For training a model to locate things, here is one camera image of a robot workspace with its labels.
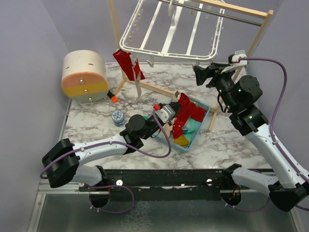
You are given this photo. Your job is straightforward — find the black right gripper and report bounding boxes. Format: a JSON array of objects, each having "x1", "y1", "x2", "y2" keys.
[{"x1": 194, "y1": 61, "x2": 237, "y2": 111}]

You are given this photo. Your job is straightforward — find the red snowflake sock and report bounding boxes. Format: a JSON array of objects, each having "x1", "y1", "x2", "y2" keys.
[{"x1": 173, "y1": 93, "x2": 206, "y2": 139}]

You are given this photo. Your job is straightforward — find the red beige reindeer sock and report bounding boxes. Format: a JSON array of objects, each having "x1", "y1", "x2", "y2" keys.
[{"x1": 129, "y1": 55, "x2": 141, "y2": 101}]

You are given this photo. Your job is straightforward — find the white plastic clip hanger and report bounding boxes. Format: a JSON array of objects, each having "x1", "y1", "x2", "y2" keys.
[{"x1": 119, "y1": 0, "x2": 225, "y2": 65}]

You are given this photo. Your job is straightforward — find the red santa sock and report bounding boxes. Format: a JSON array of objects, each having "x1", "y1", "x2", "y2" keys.
[{"x1": 113, "y1": 49, "x2": 145, "y2": 81}]

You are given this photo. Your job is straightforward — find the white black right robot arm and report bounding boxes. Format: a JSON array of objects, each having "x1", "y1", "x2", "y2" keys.
[{"x1": 193, "y1": 63, "x2": 309, "y2": 212}]

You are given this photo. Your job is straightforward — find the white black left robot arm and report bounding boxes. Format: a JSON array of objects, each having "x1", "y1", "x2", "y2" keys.
[{"x1": 40, "y1": 102, "x2": 181, "y2": 191}]

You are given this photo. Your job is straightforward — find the blue perforated plastic basket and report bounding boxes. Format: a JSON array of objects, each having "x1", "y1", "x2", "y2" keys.
[{"x1": 163, "y1": 91, "x2": 211, "y2": 152}]

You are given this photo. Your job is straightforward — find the cream ribbed sock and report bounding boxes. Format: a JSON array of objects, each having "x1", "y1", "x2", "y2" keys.
[{"x1": 160, "y1": 91, "x2": 184, "y2": 143}]

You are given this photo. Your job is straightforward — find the yellow sock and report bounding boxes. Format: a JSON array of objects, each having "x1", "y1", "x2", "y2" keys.
[{"x1": 174, "y1": 134, "x2": 190, "y2": 148}]

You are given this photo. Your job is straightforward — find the metal hanging rod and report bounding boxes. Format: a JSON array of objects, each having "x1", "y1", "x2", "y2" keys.
[{"x1": 164, "y1": 0, "x2": 263, "y2": 26}]

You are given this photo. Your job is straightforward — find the orange black highlighter pen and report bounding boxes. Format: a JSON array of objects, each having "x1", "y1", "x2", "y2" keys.
[{"x1": 107, "y1": 91, "x2": 118, "y2": 102}]

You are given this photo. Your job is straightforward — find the pastel round drawer box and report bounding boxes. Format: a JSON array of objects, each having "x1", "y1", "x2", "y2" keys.
[{"x1": 61, "y1": 50, "x2": 109, "y2": 103}]

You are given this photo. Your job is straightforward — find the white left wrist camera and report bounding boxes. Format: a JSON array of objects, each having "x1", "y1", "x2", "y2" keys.
[{"x1": 155, "y1": 105, "x2": 167, "y2": 124}]

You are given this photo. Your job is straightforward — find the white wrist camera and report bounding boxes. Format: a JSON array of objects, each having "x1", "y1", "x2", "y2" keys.
[
  {"x1": 155, "y1": 105, "x2": 167, "y2": 124},
  {"x1": 221, "y1": 50, "x2": 247, "y2": 73}
]

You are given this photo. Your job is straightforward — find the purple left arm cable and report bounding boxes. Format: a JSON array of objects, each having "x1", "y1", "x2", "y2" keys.
[{"x1": 40, "y1": 108, "x2": 172, "y2": 179}]

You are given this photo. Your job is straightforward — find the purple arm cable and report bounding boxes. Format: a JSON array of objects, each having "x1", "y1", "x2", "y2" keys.
[
  {"x1": 40, "y1": 108, "x2": 172, "y2": 179},
  {"x1": 239, "y1": 57, "x2": 309, "y2": 211}
]

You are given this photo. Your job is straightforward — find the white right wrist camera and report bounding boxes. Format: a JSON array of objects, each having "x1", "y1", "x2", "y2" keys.
[{"x1": 221, "y1": 50, "x2": 247, "y2": 73}]

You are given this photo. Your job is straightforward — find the black mounting rail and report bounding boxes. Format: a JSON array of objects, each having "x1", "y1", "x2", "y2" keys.
[{"x1": 74, "y1": 168, "x2": 252, "y2": 201}]

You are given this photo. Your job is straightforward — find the wooden hanger rack frame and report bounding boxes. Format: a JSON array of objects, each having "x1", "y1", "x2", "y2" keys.
[{"x1": 107, "y1": 0, "x2": 274, "y2": 132}]

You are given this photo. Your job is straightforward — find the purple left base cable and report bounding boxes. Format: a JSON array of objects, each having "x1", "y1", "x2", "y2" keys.
[{"x1": 88, "y1": 185, "x2": 135, "y2": 214}]

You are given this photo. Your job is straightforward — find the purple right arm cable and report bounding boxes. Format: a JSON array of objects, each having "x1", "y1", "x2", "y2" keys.
[{"x1": 239, "y1": 57, "x2": 309, "y2": 211}]

